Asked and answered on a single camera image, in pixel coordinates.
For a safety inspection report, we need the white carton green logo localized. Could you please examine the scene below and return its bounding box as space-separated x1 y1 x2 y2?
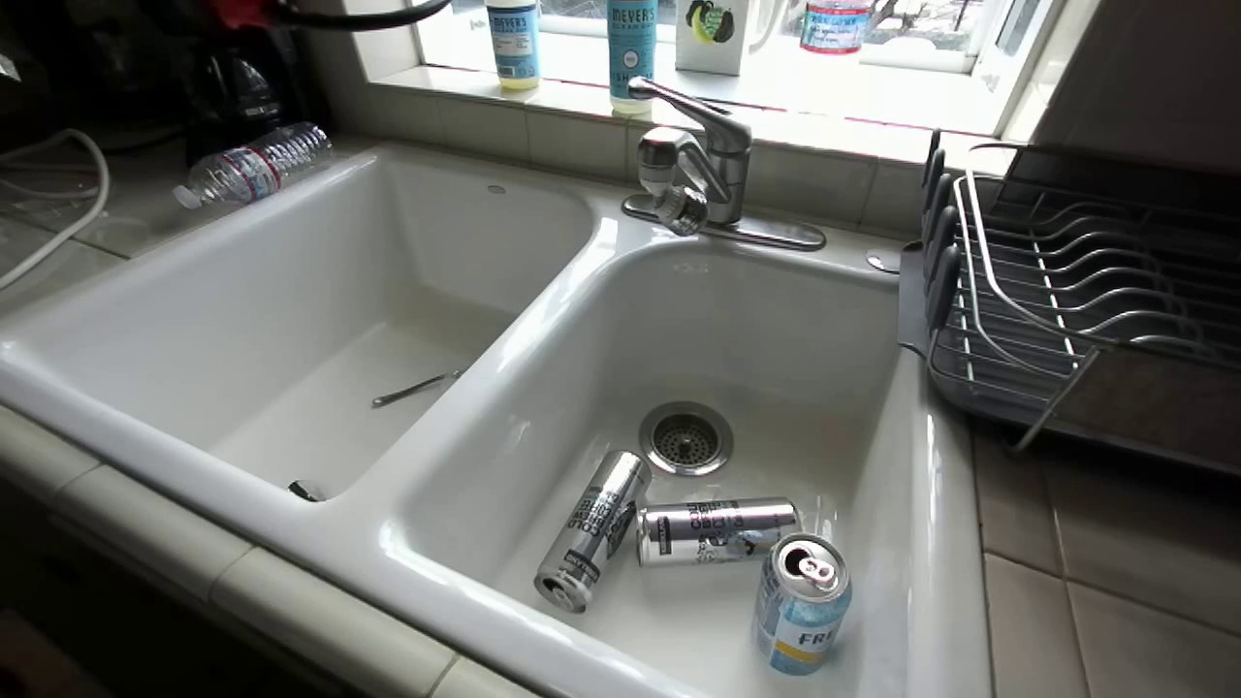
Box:
673 0 748 77

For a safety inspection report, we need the sink drain strainer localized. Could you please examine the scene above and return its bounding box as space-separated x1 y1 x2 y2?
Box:
639 399 731 476

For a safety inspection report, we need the white double kitchen sink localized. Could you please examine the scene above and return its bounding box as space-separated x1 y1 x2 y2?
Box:
2 148 988 698

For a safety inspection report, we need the blue and yellow can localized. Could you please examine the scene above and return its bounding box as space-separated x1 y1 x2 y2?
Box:
757 534 854 675

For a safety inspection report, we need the tall silver can left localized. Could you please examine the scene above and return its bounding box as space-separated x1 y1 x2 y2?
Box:
536 450 652 614

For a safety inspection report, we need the teal soap bottle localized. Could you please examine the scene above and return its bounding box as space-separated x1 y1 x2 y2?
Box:
603 0 659 99

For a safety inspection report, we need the black coffee maker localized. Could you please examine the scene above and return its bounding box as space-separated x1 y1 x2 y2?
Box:
0 0 330 161

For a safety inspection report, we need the blue label soap bottle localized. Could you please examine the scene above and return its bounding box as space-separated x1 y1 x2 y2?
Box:
483 0 538 92

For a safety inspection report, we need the clear plastic water bottle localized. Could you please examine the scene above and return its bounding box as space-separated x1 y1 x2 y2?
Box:
173 121 334 210

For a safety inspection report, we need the silver can lying middle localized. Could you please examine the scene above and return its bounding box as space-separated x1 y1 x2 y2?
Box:
635 498 797 565

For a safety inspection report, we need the chrome sink faucet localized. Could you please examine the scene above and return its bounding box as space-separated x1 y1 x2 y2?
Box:
620 77 827 253

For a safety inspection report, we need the metal dish drying rack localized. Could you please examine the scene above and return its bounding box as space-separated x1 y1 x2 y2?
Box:
900 143 1241 476

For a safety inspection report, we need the utensil in left basin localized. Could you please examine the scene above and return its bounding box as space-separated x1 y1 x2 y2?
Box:
370 373 449 406

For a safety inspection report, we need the plastic container on windowsill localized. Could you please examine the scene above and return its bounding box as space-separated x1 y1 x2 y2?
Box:
797 0 873 53

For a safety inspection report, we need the white power cable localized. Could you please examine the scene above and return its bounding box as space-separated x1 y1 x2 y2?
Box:
0 123 114 294

